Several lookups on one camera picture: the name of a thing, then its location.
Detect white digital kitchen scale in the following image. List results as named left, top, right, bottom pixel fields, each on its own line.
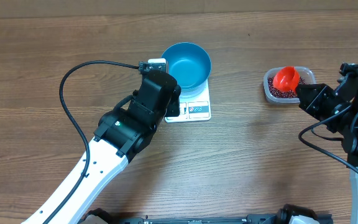
left=165, top=80, right=211, bottom=123

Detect red plastic measuring scoop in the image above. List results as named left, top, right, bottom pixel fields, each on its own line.
left=273, top=67, right=300, bottom=91

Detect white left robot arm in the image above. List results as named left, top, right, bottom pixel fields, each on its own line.
left=26, top=70, right=181, bottom=223

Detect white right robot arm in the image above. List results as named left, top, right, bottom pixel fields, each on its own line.
left=296, top=84, right=358, bottom=223

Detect blue plastic bowl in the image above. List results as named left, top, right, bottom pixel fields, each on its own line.
left=162, top=42, right=212, bottom=91

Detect clear plastic bean container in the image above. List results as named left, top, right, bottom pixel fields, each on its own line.
left=263, top=66, right=316, bottom=104

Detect red adzuki beans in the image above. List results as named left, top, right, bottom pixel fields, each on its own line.
left=267, top=77, right=297, bottom=98

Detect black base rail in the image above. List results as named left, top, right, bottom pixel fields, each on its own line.
left=79, top=204, right=334, bottom=224

